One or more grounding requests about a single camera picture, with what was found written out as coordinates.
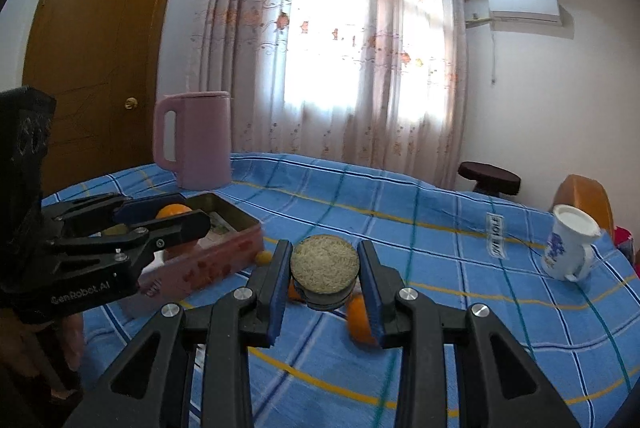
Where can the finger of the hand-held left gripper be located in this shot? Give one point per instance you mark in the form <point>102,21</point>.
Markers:
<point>140,208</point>
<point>175,230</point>

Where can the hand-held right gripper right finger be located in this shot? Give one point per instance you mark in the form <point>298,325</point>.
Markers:
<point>371,303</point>

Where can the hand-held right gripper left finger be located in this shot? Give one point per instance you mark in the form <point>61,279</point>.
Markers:
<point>278,303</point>

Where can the orange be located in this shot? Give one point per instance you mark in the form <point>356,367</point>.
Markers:
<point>359,320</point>
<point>174,210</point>
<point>293,290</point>

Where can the pink tin box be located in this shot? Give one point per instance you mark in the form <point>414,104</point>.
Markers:
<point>215,263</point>

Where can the person's left forearm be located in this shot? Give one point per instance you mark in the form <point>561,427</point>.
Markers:
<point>74,338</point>

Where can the small kumquat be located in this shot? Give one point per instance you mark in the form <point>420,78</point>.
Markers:
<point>264,258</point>

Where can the bowl of rice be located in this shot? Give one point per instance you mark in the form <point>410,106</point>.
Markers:
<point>324,265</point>

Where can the pink electric kettle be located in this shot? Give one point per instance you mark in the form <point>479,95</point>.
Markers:
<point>200,143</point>

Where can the brass door knob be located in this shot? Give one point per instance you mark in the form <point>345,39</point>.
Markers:
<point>131,103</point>

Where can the brown wooden door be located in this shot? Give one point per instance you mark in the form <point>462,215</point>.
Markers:
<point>95,58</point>

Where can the dark round stool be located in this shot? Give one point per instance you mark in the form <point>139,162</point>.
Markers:
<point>490,175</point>

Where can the white mug with blue print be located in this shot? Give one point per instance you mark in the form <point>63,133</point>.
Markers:
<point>565,248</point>

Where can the sheer floral curtain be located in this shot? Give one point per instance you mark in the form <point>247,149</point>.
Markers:
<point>350,58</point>

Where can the red cloth item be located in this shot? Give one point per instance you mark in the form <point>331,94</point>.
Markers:
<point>625,242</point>

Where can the white air conditioner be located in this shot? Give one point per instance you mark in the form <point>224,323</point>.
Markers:
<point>522,5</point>

